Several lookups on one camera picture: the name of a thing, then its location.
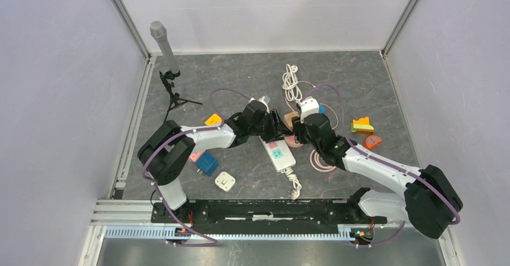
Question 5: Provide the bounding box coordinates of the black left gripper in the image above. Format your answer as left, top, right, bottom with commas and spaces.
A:
248, 109, 293, 144

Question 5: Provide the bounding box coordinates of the beige cube socket adapter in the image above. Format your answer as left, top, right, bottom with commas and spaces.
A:
283, 111, 300, 130

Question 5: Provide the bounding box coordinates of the white power strip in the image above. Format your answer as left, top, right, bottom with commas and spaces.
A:
260, 138, 296, 173

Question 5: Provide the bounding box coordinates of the yellow cube socket adapter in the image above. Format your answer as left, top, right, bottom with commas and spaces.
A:
204, 113, 223, 126

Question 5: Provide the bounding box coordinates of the white plug adapter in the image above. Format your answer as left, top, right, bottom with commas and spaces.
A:
215, 172, 236, 193

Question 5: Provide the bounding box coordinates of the blue cube socket adapter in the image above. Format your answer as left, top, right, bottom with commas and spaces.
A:
195, 152, 219, 176

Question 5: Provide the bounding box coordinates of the pink cube socket adapter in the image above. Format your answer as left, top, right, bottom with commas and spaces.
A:
188, 150, 204, 163

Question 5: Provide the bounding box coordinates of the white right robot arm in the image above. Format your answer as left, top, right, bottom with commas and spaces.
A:
292, 113, 463, 239

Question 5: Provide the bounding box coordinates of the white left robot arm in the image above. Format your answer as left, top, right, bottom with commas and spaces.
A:
137, 100, 292, 222

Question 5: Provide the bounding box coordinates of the pink round socket base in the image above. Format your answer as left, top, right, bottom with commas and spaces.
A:
284, 135, 303, 148

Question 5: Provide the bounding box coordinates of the light blue plug adapter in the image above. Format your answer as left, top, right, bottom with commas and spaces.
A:
318, 104, 325, 114

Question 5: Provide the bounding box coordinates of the orange round plug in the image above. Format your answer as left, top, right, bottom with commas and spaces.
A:
364, 135, 382, 150

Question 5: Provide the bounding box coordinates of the yellow green toy block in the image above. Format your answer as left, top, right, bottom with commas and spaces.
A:
351, 117, 375, 135

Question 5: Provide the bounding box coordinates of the grey microphone on stand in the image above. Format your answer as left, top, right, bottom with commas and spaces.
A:
150, 20, 203, 121

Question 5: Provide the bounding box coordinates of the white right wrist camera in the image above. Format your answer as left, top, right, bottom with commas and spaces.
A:
298, 96, 320, 123

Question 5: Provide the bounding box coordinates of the pink coiled cable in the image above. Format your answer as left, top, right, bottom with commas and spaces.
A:
309, 149, 337, 173

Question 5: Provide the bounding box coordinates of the white coiled cable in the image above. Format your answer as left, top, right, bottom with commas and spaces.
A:
281, 64, 304, 105

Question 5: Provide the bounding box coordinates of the power strip cord and plug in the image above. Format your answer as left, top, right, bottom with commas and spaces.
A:
283, 167, 303, 200

